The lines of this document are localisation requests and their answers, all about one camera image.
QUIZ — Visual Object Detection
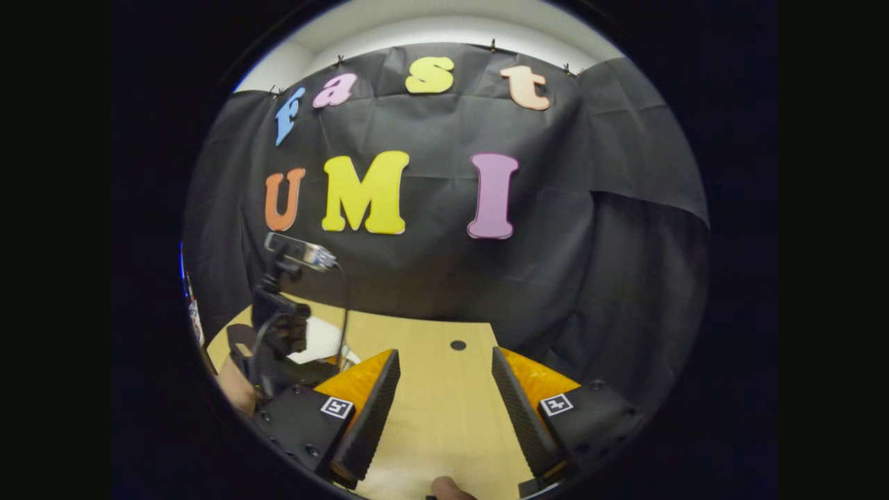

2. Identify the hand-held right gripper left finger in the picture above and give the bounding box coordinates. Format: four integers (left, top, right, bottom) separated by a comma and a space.
251, 349, 401, 491

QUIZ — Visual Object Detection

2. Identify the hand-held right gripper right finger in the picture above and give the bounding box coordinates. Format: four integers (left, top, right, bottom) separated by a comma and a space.
492, 346, 651, 490

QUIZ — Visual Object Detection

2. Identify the white suitcase with grey lining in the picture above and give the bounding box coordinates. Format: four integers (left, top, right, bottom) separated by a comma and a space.
286, 314, 363, 367

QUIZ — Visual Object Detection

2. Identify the white printed board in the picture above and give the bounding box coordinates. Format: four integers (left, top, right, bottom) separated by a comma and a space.
183, 274, 207, 347

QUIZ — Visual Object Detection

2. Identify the black backdrop cloth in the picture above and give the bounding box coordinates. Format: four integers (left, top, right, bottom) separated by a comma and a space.
182, 43, 711, 403

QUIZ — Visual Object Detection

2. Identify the black cable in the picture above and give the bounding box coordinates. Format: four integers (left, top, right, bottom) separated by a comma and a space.
333, 262, 351, 365

